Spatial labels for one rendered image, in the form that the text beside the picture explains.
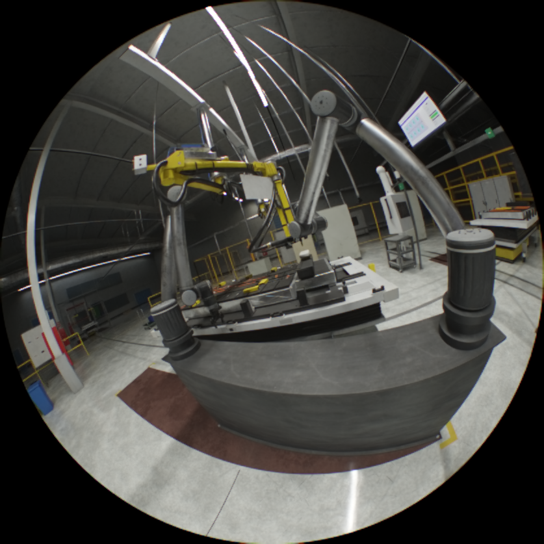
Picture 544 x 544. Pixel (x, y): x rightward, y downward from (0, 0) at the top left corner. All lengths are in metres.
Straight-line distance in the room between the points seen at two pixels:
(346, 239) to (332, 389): 5.81
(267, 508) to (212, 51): 10.63
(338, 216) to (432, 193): 5.46
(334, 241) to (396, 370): 5.69
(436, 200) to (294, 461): 1.70
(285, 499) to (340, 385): 1.04
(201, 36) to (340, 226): 9.89
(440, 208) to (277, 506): 1.81
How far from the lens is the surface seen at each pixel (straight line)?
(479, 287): 0.61
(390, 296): 1.31
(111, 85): 9.96
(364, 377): 0.59
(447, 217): 0.84
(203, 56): 9.32
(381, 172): 4.06
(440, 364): 0.64
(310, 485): 1.38
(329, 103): 0.84
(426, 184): 0.84
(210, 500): 1.62
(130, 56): 2.00
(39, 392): 5.54
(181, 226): 1.18
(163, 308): 1.04
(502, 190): 8.87
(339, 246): 6.11
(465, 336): 0.69
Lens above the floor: 1.36
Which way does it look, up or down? 8 degrees down
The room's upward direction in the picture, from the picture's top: 18 degrees counter-clockwise
